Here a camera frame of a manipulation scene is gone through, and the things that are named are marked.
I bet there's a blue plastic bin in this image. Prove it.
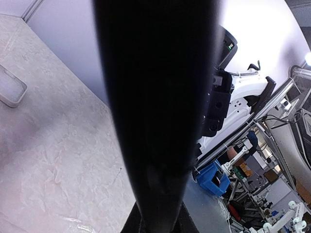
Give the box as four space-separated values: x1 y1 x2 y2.
196 160 230 196

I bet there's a right aluminium frame post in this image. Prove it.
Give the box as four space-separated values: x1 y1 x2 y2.
21 0 44 23

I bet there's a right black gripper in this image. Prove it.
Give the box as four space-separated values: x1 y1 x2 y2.
201 69 232 137

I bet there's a white translucent phone case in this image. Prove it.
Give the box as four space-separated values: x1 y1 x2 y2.
0 66 28 108

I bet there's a black phone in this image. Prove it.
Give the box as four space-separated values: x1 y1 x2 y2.
93 0 220 233

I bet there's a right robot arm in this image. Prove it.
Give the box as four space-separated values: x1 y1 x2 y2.
197 27 276 162

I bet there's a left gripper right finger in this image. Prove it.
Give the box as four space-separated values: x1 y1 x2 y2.
173 203 198 233

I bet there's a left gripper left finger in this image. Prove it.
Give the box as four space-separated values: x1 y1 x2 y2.
120 202 146 233

